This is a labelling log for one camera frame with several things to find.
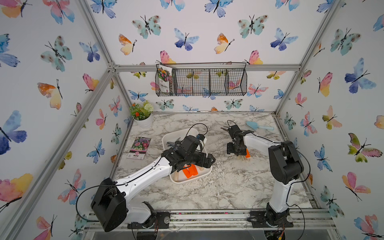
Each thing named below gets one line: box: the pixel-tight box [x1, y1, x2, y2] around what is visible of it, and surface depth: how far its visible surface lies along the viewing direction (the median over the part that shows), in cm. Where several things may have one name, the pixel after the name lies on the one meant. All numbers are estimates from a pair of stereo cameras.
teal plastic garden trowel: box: [246, 121, 274, 131], surface depth 113 cm
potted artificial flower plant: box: [129, 100, 154, 129], surface depth 106 cm
